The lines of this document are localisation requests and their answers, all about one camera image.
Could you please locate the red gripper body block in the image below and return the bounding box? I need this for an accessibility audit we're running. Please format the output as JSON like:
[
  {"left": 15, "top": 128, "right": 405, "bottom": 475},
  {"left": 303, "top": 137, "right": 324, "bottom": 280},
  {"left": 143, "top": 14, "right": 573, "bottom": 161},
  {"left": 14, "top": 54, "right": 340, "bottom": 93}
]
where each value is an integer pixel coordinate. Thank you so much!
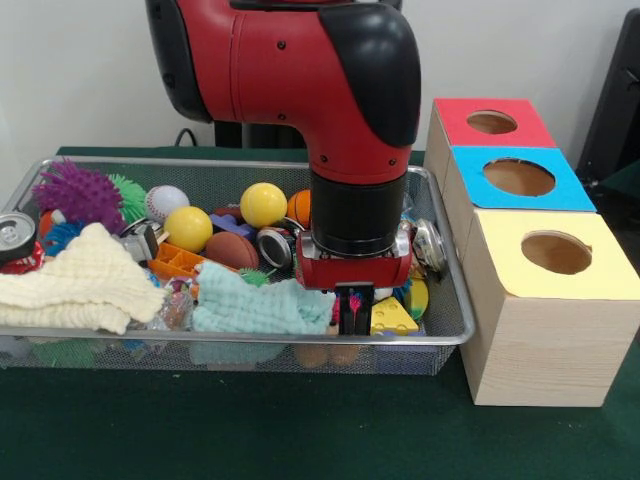
[{"left": 294, "top": 232, "right": 415, "bottom": 292}]

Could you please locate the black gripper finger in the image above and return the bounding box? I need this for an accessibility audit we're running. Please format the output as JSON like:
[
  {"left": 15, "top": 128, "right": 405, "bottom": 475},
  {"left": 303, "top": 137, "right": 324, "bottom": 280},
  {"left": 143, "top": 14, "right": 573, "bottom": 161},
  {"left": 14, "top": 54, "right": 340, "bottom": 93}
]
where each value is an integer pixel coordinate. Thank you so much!
[
  {"left": 335, "top": 283, "right": 356, "bottom": 336},
  {"left": 355, "top": 282, "right": 375, "bottom": 335}
]

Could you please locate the shallow metal mesh bin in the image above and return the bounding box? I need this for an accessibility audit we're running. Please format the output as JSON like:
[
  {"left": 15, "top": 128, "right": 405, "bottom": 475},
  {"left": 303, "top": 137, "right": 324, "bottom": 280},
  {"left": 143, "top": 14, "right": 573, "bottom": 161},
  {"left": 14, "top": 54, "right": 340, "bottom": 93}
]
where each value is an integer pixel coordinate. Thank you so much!
[{"left": 0, "top": 155, "right": 475, "bottom": 377}]

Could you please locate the yellow cheese wedge toy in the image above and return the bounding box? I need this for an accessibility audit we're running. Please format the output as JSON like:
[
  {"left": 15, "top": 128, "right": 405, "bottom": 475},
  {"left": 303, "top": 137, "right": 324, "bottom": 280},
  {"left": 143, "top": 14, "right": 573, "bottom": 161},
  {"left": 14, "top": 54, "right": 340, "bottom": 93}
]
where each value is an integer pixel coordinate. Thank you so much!
[{"left": 370, "top": 296, "right": 420, "bottom": 337}]

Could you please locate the orange mini basketball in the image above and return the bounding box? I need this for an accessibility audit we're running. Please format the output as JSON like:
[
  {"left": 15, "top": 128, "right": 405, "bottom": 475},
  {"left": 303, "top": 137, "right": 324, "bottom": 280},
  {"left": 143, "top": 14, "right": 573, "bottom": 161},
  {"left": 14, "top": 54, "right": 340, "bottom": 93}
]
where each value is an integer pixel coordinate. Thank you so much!
[{"left": 287, "top": 189, "right": 312, "bottom": 231}]

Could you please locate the mint knitted cloth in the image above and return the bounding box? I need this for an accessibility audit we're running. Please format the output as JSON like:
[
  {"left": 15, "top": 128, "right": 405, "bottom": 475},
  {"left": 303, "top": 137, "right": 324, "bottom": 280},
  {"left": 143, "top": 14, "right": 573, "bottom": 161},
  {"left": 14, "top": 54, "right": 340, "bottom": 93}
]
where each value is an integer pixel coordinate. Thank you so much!
[{"left": 191, "top": 262, "right": 337, "bottom": 335}]

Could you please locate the yellow ball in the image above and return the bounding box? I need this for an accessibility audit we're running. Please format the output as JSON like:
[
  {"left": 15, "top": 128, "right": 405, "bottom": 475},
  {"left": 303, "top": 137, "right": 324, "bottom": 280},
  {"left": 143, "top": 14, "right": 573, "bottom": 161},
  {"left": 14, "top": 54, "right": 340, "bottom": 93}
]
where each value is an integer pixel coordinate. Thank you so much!
[
  {"left": 239, "top": 182, "right": 289, "bottom": 230},
  {"left": 163, "top": 204, "right": 214, "bottom": 253}
]

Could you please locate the brown mini football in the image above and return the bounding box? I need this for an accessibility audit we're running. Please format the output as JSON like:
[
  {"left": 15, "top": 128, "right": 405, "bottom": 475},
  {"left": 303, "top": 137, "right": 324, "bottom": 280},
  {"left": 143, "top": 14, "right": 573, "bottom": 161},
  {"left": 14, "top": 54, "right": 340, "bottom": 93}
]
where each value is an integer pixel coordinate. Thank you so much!
[{"left": 203, "top": 231, "right": 260, "bottom": 271}]

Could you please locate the dark green table cloth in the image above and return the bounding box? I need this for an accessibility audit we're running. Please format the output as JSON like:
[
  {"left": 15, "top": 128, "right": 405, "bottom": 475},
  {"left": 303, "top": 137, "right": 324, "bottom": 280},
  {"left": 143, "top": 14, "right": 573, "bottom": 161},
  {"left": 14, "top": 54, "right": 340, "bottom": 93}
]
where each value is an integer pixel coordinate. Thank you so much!
[{"left": 0, "top": 145, "right": 640, "bottom": 480}]

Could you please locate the orange building block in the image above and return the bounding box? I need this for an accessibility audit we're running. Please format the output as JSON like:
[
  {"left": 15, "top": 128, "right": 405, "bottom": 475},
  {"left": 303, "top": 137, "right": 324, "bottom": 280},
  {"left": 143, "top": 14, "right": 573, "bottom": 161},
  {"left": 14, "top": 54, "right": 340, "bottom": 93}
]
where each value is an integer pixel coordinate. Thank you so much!
[{"left": 147, "top": 242, "right": 206, "bottom": 279}]

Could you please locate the white mini baseball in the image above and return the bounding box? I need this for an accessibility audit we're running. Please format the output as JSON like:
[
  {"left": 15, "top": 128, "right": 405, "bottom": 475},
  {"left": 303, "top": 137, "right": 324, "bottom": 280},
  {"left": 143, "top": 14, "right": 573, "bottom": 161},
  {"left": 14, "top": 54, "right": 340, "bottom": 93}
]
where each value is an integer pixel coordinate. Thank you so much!
[{"left": 144, "top": 185, "right": 190, "bottom": 224}]

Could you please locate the green spiky rubber ball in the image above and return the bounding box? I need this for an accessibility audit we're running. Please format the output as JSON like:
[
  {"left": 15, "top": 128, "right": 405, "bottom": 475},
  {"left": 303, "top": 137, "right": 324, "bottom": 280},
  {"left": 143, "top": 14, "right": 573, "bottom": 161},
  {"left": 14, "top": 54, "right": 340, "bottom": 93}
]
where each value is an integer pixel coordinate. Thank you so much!
[{"left": 107, "top": 173, "right": 149, "bottom": 225}]

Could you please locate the cream knitted cloth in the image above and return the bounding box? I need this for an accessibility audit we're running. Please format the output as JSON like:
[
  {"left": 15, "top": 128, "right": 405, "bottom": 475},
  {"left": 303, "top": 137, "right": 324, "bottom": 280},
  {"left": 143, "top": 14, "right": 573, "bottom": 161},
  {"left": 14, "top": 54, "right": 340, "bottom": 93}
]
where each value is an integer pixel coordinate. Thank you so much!
[{"left": 0, "top": 222, "right": 166, "bottom": 336}]

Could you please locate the purple spiky monster toy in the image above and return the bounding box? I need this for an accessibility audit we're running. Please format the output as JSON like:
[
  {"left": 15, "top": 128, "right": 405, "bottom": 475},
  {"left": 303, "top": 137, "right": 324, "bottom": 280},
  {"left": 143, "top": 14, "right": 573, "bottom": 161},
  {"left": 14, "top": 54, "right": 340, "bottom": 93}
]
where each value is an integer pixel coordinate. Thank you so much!
[{"left": 32, "top": 159, "right": 126, "bottom": 236}]

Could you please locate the green cloth side table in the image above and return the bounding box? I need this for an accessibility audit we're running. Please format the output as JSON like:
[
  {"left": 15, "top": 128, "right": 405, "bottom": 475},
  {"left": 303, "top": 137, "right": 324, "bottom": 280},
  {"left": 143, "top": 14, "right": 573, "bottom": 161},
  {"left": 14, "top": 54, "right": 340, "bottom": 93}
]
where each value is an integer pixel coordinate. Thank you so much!
[{"left": 597, "top": 159, "right": 640, "bottom": 201}]

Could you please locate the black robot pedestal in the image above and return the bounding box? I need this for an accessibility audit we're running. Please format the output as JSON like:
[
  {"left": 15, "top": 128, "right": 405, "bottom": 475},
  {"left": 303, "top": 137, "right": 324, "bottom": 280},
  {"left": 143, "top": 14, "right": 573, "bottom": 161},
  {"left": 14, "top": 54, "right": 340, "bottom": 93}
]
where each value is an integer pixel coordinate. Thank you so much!
[{"left": 213, "top": 0, "right": 404, "bottom": 150}]

